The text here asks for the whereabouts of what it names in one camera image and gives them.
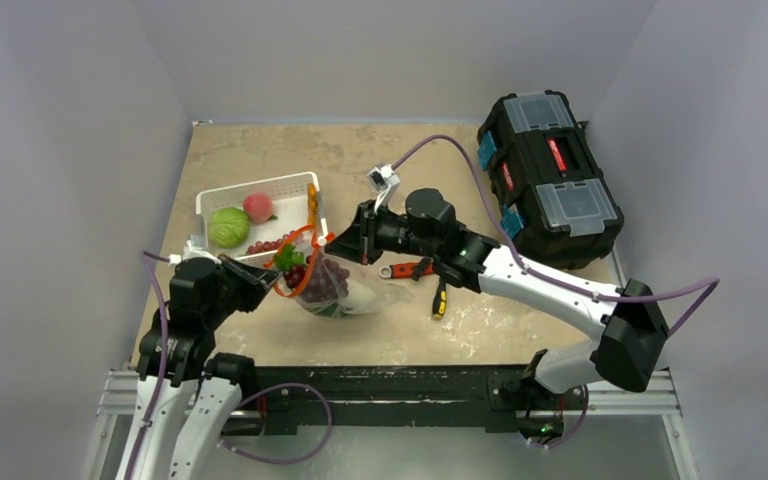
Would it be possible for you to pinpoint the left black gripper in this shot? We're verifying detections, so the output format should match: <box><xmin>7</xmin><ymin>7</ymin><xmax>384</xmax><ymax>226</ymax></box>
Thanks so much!
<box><xmin>204</xmin><ymin>252</ymin><xmax>282</xmax><ymax>327</ymax></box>

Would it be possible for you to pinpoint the red grape bunch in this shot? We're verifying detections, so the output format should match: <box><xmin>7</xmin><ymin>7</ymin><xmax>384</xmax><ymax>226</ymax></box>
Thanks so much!
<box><xmin>245</xmin><ymin>226</ymin><xmax>349</xmax><ymax>317</ymax></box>

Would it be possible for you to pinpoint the clear zip bag orange zipper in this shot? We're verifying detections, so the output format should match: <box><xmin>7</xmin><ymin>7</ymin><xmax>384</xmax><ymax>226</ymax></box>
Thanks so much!
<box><xmin>266</xmin><ymin>225</ymin><xmax>415</xmax><ymax>318</ymax></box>

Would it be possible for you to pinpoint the pink peach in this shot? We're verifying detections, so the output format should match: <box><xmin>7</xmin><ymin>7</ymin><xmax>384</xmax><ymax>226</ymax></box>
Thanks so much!
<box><xmin>242</xmin><ymin>193</ymin><xmax>274</xmax><ymax>224</ymax></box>

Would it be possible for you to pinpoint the orange carrot with leaves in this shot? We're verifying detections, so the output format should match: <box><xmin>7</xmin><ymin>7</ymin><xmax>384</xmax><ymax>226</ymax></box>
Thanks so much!
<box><xmin>273</xmin><ymin>244</ymin><xmax>307</xmax><ymax>272</ymax></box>

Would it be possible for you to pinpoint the white radish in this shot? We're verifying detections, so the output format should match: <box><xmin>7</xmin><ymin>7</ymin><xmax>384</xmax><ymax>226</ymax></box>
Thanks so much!
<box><xmin>339</xmin><ymin>280</ymin><xmax>384</xmax><ymax>315</ymax></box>

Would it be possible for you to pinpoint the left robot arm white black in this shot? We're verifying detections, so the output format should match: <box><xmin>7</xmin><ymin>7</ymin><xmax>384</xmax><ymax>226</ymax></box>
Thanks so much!
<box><xmin>116</xmin><ymin>255</ymin><xmax>281</xmax><ymax>479</ymax></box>

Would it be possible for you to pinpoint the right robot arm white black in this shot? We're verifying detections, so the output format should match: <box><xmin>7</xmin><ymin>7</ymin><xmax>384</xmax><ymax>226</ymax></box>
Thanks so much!
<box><xmin>325</xmin><ymin>188</ymin><xmax>668</xmax><ymax>407</ymax></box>

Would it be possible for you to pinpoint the green cabbage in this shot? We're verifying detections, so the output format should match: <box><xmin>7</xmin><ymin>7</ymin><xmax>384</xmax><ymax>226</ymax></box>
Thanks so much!
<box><xmin>207</xmin><ymin>207</ymin><xmax>251</xmax><ymax>249</ymax></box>

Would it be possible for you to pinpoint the white perforated plastic basket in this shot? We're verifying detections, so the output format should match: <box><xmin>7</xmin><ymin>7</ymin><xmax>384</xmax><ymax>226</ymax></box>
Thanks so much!
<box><xmin>190</xmin><ymin>171</ymin><xmax>329</xmax><ymax>267</ymax></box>

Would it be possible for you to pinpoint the yellow black screwdriver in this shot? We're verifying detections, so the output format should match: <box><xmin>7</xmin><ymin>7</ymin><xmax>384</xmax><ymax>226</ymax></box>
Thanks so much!
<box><xmin>431</xmin><ymin>277</ymin><xmax>447</xmax><ymax>320</ymax></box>

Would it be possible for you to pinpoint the black toolbox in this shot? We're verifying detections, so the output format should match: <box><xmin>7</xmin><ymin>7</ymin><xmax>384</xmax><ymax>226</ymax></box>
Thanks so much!
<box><xmin>477</xmin><ymin>90</ymin><xmax>624</xmax><ymax>270</ymax></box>

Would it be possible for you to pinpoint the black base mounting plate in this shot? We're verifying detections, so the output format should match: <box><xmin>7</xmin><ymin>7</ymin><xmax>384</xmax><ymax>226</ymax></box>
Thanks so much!
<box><xmin>222</xmin><ymin>365</ymin><xmax>585</xmax><ymax>439</ymax></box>

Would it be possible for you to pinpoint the adjustable wrench red handle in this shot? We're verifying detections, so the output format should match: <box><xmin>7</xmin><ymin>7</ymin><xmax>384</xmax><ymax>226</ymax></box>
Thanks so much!
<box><xmin>379</xmin><ymin>259</ymin><xmax>433</xmax><ymax>281</ymax></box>

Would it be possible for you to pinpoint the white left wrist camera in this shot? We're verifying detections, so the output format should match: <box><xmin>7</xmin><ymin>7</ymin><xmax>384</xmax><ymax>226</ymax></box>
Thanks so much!
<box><xmin>166</xmin><ymin>235</ymin><xmax>220</xmax><ymax>266</ymax></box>

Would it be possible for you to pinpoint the aluminium frame rail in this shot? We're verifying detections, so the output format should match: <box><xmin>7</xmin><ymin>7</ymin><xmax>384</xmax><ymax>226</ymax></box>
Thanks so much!
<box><xmin>79</xmin><ymin>248</ymin><xmax>700</xmax><ymax>480</ymax></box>

